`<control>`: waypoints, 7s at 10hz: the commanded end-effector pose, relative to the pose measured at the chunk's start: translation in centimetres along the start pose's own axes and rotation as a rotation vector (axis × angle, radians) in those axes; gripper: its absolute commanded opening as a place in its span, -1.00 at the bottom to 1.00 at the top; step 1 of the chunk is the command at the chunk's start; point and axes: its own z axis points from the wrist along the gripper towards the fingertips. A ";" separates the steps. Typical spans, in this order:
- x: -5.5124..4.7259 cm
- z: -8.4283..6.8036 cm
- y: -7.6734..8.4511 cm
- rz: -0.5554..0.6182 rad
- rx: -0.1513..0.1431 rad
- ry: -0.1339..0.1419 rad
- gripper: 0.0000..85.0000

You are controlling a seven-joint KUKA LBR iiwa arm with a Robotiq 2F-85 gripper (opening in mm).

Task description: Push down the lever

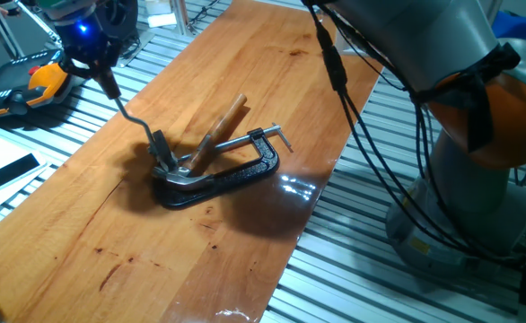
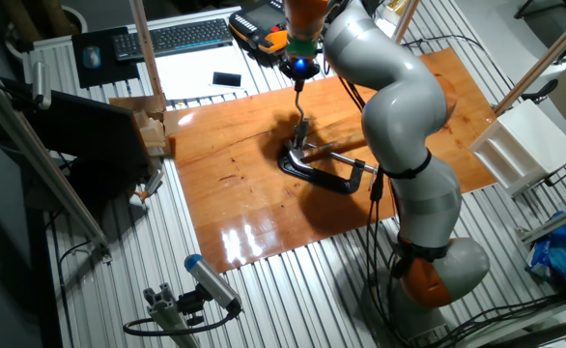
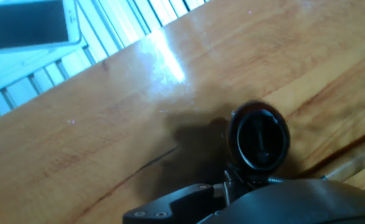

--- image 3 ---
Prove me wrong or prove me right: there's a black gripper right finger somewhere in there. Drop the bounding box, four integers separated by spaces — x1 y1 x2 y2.
247 174 270 190

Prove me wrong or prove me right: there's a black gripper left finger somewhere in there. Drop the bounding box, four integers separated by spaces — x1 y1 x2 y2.
122 167 249 224

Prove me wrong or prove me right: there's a glossy wooden board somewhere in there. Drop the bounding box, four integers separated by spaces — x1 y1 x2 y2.
0 0 365 224

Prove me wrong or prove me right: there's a white paper sheet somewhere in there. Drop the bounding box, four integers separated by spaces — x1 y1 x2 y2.
0 0 89 97

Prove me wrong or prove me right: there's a white smartphone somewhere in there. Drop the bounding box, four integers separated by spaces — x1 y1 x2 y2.
0 0 83 54

